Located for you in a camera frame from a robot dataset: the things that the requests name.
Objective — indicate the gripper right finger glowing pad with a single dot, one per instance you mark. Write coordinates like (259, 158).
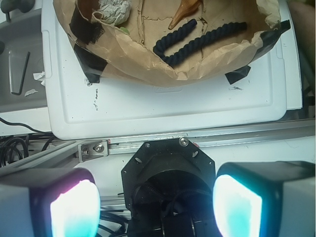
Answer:
(265, 199)

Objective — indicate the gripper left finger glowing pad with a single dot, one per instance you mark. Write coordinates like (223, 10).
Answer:
(48, 202)

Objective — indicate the white plastic tray lid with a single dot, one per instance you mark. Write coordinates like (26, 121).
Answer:
(115, 107)

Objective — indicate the black allen key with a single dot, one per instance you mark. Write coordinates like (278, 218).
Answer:
(17, 71)

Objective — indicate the brown paper bag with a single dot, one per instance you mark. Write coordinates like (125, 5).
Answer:
(221, 38)

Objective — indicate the crumpled white paper ball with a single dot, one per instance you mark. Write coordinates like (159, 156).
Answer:
(113, 12)

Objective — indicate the orange plastic conch shell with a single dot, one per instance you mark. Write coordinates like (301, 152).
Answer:
(186, 8)

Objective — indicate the aluminium extrusion rail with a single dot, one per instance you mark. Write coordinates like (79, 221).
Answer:
(273, 141)

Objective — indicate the metal corner bracket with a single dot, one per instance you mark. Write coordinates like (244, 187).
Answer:
(92, 149)

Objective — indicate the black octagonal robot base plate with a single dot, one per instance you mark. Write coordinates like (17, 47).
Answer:
(167, 187)

